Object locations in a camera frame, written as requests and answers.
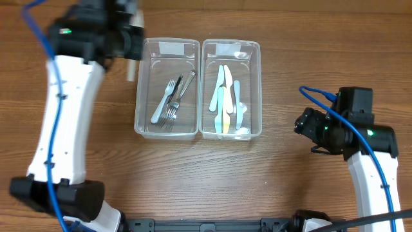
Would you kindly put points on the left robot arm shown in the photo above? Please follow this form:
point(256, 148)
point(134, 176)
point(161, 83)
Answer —
point(80, 46)

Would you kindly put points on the right clear plastic container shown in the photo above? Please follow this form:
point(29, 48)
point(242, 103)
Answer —
point(244, 61)

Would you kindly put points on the silver metal fork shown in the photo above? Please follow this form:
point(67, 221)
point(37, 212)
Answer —
point(176, 103)

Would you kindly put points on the light blue plastic knife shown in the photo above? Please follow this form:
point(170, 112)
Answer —
point(219, 82)

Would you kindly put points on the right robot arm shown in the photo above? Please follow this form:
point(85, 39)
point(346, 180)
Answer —
point(345, 125)

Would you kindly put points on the black-handled metal fork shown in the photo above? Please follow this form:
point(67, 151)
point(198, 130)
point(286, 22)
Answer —
point(169, 106)

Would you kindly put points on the white plastic knife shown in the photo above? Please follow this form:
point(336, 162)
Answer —
point(228, 85)

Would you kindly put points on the yellow plastic knife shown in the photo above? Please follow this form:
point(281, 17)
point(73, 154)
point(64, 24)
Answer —
point(226, 117)

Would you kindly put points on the clear plastic container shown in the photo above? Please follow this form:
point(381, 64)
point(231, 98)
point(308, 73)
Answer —
point(166, 59)
point(244, 61)

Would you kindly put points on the pale blue plastic knife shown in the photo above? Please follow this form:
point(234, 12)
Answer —
point(239, 109)

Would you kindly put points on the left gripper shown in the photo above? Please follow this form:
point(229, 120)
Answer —
point(136, 43)

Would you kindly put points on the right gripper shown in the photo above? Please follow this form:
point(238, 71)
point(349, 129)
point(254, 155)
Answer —
point(302, 122)

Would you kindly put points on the teal plastic knife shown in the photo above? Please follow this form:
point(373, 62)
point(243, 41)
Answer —
point(218, 121)

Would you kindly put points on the left clear plastic container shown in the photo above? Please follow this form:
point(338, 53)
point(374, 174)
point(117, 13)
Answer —
point(166, 59)

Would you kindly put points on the white plastic fork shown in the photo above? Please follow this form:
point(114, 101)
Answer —
point(168, 91)
point(131, 69)

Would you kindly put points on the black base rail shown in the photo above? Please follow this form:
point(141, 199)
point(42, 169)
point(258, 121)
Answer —
point(264, 224)

